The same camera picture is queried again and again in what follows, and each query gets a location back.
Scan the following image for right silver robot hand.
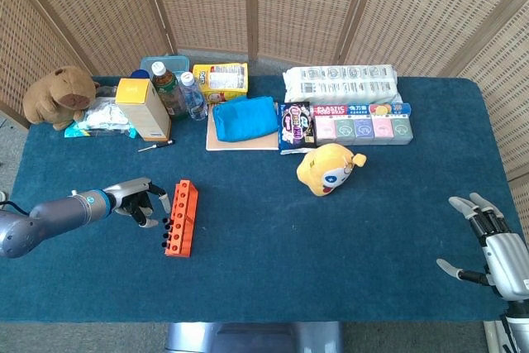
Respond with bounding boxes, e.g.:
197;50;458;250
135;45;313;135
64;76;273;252
436;192;529;300

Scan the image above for black screwdriver silver shaft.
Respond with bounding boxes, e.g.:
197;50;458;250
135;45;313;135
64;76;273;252
137;139;175;153

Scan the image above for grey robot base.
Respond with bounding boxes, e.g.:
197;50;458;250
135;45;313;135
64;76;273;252
164;322;344;353

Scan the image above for orange screwdriver rack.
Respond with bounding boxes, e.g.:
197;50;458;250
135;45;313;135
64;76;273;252
164;179;199;258

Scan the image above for pastel tissue pack bundle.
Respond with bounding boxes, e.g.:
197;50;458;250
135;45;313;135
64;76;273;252
313;115;414;146

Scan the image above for yellow plush toy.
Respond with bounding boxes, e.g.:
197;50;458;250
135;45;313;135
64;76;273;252
296;142;368;198

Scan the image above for blue carpet table cover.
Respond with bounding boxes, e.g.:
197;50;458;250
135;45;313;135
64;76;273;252
0;75;522;324

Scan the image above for plastic food wrap box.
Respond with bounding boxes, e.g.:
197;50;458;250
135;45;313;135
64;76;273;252
310;103;412;118

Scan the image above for white paper roll pack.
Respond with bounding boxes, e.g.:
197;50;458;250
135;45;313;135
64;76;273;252
282;64;403;107

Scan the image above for dark purple pad pack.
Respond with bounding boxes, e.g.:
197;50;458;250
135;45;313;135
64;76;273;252
278;101;317;155

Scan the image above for tan flat board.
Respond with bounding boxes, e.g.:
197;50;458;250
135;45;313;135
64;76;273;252
205;103;281;152

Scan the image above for blue cloth pouch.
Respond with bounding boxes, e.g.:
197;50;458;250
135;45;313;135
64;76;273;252
212;95;279;143

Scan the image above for yellow snack bag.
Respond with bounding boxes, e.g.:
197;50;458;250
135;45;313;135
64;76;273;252
192;62;250;105

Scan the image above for clear water bottle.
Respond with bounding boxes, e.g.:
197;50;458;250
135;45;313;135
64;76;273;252
179;71;209;122

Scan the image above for green tea bottle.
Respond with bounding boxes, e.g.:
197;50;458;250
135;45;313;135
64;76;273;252
149;60;188;119

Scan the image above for beige yellow carton box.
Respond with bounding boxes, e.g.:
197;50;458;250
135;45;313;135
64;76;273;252
114;77;172;142

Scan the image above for clear container blue lid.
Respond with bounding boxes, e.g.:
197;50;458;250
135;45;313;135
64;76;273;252
139;54;188;81

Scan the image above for wet wipes pack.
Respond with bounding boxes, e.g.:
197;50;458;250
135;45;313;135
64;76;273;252
64;96;138;140

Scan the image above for brown capybara plush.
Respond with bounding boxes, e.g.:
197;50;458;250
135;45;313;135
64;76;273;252
22;65;100;131

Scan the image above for black cable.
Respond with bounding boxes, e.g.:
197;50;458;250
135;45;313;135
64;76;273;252
499;307;517;353

